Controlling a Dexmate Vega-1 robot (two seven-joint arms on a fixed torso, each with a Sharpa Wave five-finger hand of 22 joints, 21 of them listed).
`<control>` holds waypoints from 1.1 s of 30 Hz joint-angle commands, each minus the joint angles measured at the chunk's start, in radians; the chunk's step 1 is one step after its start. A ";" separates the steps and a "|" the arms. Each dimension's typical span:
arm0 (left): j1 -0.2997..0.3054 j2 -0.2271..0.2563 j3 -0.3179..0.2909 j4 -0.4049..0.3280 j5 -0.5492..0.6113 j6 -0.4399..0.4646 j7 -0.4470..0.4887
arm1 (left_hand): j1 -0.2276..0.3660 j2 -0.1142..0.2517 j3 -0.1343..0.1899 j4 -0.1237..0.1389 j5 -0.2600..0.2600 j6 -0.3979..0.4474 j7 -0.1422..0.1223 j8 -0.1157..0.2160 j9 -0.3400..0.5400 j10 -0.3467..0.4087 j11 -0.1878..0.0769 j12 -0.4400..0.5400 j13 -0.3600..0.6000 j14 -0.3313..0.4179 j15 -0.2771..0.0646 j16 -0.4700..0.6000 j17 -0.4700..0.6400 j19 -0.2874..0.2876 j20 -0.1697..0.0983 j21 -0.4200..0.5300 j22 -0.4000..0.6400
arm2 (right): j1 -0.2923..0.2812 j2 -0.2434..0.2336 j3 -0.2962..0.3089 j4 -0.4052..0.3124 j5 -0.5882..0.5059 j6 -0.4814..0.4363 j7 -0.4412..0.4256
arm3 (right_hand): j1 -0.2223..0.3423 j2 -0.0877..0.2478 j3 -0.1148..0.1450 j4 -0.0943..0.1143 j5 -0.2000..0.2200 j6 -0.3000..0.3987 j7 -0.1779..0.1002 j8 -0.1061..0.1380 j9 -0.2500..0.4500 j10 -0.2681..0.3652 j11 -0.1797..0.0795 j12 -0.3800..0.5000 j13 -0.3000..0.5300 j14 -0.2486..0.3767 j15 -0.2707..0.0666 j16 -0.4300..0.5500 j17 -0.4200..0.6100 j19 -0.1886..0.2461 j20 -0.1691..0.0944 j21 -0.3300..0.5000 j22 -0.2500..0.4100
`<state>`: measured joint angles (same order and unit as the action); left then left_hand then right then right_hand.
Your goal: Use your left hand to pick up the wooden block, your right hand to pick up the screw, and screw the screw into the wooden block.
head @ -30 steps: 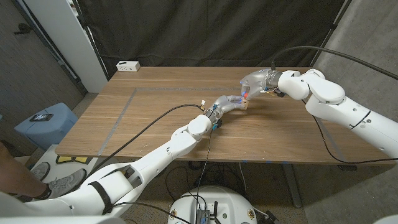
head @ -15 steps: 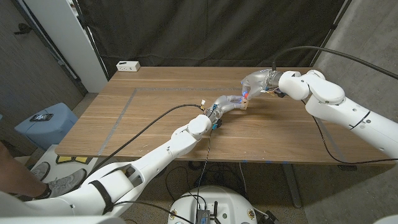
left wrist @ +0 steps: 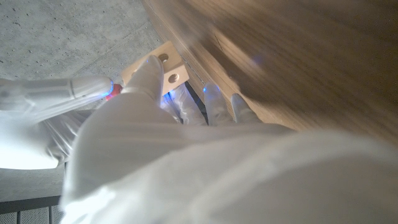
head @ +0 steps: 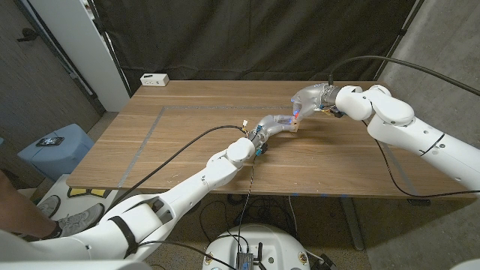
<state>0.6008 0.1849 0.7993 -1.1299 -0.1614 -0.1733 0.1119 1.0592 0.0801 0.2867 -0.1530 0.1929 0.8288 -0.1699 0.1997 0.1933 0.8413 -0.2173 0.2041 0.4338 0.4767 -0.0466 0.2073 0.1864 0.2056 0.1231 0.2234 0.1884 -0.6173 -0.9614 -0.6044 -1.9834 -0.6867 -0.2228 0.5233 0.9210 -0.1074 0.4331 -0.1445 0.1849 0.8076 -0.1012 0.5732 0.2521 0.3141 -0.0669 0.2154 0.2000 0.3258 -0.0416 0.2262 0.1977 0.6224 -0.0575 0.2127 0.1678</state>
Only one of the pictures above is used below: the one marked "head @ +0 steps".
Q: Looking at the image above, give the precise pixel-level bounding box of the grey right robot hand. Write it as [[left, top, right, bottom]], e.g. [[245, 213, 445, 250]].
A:
[[290, 82, 343, 122]]

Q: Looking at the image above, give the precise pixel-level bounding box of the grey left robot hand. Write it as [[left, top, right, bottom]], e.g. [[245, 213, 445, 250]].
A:
[[247, 114, 296, 148]]

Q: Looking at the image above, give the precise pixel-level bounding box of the black backdrop curtain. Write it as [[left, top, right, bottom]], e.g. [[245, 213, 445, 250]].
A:
[[91, 0, 427, 86]]

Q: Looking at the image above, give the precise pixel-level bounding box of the black backdrop stand pole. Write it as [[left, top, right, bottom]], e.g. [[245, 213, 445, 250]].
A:
[[373, 0, 427, 82], [88, 0, 132, 98]]

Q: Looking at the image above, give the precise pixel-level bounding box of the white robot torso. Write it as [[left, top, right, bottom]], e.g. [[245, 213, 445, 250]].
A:
[[202, 223, 311, 270]]

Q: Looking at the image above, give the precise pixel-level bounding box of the white power strip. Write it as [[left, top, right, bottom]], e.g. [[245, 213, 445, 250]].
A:
[[140, 73, 170, 88]]

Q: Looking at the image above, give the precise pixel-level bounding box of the grey table leg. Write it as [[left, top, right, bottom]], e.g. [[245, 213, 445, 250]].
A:
[[339, 196, 365, 251]]

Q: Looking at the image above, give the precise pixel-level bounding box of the small grey electronics module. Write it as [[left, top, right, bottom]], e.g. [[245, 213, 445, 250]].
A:
[[235, 251, 257, 270]]

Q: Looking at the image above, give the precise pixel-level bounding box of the white floor mat yellow print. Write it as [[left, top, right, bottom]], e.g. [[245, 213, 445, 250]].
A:
[[35, 174, 146, 226]]

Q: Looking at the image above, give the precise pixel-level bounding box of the blue plastic bin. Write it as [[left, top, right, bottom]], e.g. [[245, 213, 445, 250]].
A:
[[16, 123, 95, 183]]

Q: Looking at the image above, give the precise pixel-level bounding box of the grey sneaker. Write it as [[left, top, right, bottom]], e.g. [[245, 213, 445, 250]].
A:
[[33, 194, 62, 221], [40, 202, 106, 239]]

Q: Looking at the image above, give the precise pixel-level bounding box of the person's bare leg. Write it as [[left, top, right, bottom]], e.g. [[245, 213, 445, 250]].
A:
[[0, 170, 63, 239]]

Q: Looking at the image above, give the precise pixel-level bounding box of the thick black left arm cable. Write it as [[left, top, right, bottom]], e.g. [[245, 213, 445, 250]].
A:
[[106, 124, 247, 213]]

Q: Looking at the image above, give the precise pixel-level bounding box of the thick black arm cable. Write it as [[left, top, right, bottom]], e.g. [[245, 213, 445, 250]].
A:
[[328, 55, 480, 97], [106, 124, 247, 213]]

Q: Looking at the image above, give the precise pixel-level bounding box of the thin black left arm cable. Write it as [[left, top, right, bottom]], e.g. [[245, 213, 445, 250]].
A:
[[235, 151, 260, 263]]

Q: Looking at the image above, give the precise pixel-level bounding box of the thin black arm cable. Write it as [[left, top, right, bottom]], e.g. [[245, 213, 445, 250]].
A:
[[235, 151, 260, 263], [361, 119, 480, 199]]

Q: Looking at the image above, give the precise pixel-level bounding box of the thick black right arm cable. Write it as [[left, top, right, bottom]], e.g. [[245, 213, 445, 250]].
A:
[[328, 55, 480, 97]]

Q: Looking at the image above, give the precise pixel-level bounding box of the white floor cable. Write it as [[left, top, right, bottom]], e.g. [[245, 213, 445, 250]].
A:
[[287, 195, 299, 233]]

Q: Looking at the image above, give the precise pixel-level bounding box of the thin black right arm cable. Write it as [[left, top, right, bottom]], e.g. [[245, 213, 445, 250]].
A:
[[361, 119, 480, 199]]

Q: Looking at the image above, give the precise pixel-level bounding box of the black door handle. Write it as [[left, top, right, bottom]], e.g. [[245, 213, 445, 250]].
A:
[[16, 27, 40, 42]]

